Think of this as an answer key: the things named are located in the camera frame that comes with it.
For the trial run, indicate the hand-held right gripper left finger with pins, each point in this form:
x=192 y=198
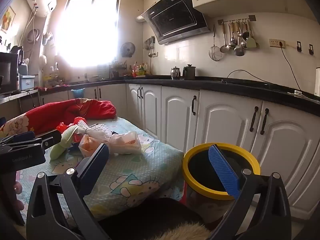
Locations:
x=96 y=158

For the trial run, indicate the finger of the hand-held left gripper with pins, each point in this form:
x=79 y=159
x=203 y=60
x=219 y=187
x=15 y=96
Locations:
x=22 y=137
x=51 y=136

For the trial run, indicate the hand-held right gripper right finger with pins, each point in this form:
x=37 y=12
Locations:
x=222 y=167

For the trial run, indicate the pale green cloth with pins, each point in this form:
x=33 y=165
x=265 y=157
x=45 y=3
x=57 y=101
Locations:
x=61 y=145

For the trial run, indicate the red plastic wrapper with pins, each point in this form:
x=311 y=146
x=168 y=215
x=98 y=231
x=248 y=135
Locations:
x=61 y=127

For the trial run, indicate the dark blue wrapper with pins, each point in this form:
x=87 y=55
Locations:
x=73 y=147

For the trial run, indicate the yellow rimmed waste bin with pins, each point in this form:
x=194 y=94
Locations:
x=195 y=152

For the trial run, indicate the white printed plastic bag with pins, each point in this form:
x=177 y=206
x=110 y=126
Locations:
x=125 y=142

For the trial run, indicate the person's left hand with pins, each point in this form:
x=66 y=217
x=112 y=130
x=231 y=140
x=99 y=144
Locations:
x=18 y=187

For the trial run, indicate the red blanket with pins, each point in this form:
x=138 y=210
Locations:
x=62 y=112

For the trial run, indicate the cartoon printed blanket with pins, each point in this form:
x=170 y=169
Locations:
x=135 y=165

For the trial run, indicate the stainless steel shelf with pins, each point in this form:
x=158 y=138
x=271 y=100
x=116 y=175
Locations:
x=15 y=96

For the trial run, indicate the red plastic base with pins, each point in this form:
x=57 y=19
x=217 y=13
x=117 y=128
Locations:
x=183 y=192

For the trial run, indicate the red counter cloth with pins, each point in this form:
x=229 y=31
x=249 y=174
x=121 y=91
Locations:
x=50 y=89

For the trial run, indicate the light blue plastic basin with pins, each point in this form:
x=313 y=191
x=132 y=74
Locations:
x=78 y=93

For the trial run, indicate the blue plastic crate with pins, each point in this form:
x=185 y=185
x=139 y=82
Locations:
x=27 y=82

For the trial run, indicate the black microwave oven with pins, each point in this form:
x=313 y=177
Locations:
x=7 y=72

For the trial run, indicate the white base cabinets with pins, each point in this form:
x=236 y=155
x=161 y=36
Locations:
x=180 y=115

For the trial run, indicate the sink faucet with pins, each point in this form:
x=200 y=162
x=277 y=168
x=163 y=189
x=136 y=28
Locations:
x=55 y=67

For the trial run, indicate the grey plastic jug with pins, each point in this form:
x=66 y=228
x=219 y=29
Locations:
x=23 y=67

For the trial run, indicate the dark cloth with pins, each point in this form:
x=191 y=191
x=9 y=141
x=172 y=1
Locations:
x=150 y=212

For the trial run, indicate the tan fur trim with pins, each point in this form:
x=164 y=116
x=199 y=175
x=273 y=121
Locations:
x=180 y=231

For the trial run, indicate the black countertop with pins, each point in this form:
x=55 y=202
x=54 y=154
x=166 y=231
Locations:
x=225 y=86

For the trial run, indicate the dish rack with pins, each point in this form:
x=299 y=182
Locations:
x=118 y=71

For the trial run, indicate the row of condiment bottles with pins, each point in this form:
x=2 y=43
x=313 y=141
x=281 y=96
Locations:
x=140 y=70

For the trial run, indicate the black pot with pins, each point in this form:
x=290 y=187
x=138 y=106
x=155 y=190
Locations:
x=189 y=72

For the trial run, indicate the steel teapot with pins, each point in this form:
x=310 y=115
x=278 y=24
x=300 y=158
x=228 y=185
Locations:
x=175 y=72

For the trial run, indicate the white power adapter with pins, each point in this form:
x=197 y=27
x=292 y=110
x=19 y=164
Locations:
x=298 y=92

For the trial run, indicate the bright window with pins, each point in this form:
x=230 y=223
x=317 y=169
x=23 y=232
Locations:
x=92 y=30

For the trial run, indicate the steel ladle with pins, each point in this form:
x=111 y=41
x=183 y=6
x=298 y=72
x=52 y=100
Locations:
x=224 y=48
x=232 y=43
x=238 y=51

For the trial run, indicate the hanging kitchen tools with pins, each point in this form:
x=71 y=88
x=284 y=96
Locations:
x=150 y=43

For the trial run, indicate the green spatula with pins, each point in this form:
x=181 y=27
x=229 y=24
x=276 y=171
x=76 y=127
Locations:
x=252 y=42

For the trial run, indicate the white electric kettle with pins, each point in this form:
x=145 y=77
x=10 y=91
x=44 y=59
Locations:
x=317 y=80

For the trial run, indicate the steel slotted spoon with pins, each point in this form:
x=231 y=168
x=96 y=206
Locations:
x=245 y=35

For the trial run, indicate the black range hood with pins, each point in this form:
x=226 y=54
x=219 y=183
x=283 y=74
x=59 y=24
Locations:
x=172 y=20

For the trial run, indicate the small wall fan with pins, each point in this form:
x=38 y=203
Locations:
x=128 y=49

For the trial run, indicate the framed wall picture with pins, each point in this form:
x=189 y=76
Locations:
x=7 y=20

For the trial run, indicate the wall power outlet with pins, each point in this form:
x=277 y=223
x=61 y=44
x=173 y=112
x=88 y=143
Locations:
x=276 y=43

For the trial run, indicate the black wall hook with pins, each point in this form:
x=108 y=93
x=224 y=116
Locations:
x=311 y=49
x=299 y=46

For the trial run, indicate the silver exhaust duct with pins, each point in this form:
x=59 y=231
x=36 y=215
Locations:
x=140 y=18

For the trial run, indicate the utensil hanging rail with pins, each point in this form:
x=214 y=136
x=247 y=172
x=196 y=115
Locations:
x=235 y=20

